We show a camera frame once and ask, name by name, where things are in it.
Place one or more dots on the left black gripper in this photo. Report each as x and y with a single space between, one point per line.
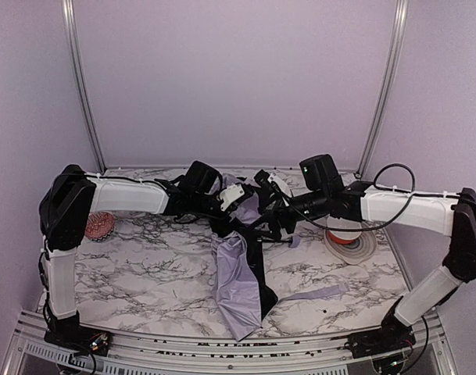
225 218

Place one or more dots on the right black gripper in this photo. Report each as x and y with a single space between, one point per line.
279 213

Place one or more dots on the lilac folding umbrella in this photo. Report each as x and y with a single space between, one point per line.
241 292

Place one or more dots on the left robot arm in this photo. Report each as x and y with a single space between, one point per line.
75 195

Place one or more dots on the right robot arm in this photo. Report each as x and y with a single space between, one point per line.
363 206

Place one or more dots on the orange white bowl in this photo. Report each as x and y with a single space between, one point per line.
342 231

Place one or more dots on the grey ringed plate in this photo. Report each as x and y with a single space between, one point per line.
355 252

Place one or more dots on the red patterned bowl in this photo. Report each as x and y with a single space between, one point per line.
99 226

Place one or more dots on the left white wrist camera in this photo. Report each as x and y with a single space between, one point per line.
233 194

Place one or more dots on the right aluminium frame post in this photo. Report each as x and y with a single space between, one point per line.
390 71

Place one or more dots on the aluminium frame post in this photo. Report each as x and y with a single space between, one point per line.
71 32
390 71

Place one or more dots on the aluminium front rail base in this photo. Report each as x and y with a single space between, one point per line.
137 353

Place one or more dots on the left aluminium frame post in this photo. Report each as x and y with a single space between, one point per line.
71 32

